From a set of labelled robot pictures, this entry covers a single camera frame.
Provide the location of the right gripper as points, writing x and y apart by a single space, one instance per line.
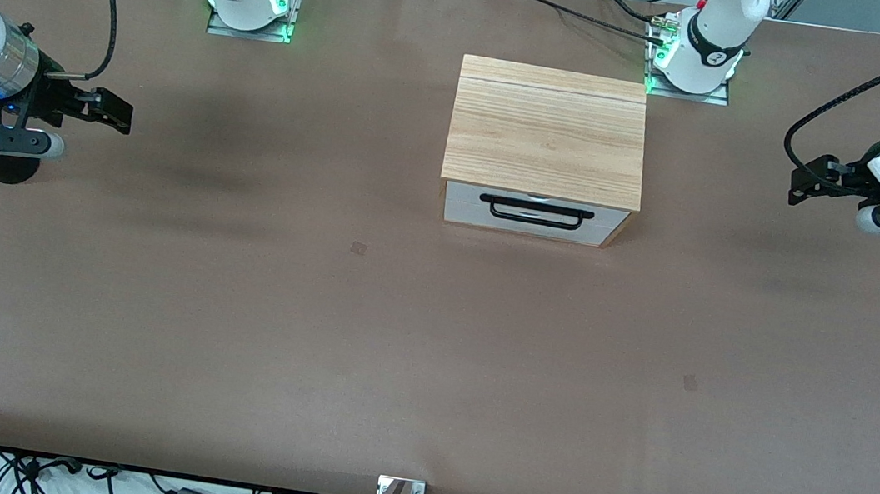
49 102

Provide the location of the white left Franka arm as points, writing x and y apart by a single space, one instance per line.
713 41

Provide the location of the wooden drawer cabinet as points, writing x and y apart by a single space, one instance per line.
546 134

